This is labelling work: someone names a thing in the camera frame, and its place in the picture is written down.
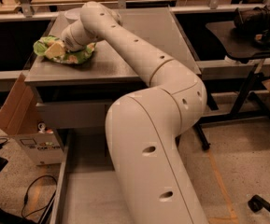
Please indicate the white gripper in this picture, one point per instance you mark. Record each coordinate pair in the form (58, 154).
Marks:
(73, 42)

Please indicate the green rice chip bag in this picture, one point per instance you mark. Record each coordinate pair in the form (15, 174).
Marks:
(70, 57)

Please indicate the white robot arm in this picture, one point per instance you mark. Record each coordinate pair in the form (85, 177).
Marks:
(142, 126)

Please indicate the grey drawer cabinet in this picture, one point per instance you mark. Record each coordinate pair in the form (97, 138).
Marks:
(106, 75)

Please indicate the grey top drawer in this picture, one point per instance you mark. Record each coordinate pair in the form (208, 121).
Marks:
(74, 115)

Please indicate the open grey middle drawer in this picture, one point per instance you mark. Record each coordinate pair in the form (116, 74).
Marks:
(88, 191)

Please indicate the dark bag on table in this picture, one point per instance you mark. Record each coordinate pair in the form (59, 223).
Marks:
(254, 22)

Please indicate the white ceramic bowl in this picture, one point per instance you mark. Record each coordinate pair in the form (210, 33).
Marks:
(72, 15)

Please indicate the open cardboard box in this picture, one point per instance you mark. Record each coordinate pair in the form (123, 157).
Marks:
(19, 119)

